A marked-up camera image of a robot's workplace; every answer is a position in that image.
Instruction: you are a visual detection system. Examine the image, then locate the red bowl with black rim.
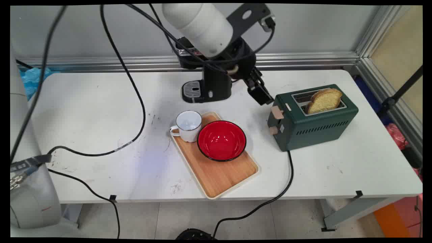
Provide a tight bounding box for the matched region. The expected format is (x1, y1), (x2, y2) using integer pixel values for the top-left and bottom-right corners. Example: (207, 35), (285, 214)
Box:
(197, 120), (247, 162)

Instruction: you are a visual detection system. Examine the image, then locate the orange box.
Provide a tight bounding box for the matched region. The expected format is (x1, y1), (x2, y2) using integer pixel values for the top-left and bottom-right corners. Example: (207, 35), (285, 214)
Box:
(373, 193), (423, 239)

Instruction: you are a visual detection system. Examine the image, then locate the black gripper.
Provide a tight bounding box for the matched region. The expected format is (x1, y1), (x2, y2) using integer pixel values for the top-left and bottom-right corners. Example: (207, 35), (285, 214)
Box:
(231, 37), (274, 106)

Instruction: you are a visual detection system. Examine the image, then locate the black wrist cable bundle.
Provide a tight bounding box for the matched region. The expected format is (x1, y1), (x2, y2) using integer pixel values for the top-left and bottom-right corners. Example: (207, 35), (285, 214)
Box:
(126, 3), (276, 75)

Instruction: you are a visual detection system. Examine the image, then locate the black toaster power cable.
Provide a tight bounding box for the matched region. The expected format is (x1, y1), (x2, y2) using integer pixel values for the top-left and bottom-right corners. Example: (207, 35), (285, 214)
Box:
(212, 150), (294, 238)

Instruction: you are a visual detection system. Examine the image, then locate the black cable over table edge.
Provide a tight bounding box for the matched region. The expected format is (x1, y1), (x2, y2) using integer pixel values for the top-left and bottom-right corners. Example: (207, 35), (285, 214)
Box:
(47, 168), (121, 239)

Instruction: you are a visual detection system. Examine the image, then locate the white enamel mug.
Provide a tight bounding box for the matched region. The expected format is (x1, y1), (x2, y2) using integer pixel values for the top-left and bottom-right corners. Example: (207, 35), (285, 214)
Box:
(169, 110), (203, 143)

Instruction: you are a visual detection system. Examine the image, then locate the green two-slot toaster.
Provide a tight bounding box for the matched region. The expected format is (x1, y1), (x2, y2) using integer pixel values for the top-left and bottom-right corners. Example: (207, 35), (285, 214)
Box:
(267, 84), (359, 152)

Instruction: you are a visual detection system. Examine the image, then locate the long black looping cable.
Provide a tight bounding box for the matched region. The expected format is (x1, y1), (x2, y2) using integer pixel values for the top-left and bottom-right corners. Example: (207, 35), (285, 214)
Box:
(47, 4), (146, 158)

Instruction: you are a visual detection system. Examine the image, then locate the wooden serving tray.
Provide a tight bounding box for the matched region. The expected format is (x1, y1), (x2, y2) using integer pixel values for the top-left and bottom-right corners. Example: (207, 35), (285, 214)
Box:
(169, 111), (260, 200)

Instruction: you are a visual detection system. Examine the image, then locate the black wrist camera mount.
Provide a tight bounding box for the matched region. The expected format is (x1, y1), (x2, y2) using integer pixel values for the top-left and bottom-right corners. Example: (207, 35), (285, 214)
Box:
(225, 3), (276, 34)

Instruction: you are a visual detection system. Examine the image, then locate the black round object on floor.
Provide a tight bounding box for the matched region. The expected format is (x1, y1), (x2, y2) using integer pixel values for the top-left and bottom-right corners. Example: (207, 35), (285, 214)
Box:
(175, 228), (217, 240)

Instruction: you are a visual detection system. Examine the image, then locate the black coffee machine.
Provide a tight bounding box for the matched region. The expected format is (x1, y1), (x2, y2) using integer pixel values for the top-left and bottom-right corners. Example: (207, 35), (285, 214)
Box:
(175, 36), (234, 104)

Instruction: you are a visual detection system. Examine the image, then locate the blue plastic bag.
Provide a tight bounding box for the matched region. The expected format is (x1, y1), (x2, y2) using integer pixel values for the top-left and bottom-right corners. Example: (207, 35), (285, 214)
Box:
(20, 67), (54, 100)

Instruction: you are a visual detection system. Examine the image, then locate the black tripod stand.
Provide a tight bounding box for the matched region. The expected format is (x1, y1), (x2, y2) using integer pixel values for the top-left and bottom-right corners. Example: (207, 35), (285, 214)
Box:
(377, 65), (423, 117)

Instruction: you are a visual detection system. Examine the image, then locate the black cable to arm base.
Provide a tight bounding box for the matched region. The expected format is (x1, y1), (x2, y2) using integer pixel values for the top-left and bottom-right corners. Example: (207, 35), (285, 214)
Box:
(10, 5), (67, 162)

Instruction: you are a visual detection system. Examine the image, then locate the pink plastic bag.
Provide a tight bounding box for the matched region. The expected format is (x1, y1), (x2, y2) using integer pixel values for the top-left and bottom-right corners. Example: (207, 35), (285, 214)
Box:
(386, 123), (409, 151)

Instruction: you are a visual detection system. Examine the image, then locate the grey table leg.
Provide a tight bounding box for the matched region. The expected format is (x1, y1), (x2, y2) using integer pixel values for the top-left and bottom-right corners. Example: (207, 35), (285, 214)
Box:
(320, 197), (405, 233)

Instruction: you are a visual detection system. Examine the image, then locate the toasted bread slice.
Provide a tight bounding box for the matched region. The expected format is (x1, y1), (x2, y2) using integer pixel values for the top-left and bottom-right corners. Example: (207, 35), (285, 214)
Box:
(305, 88), (343, 115)

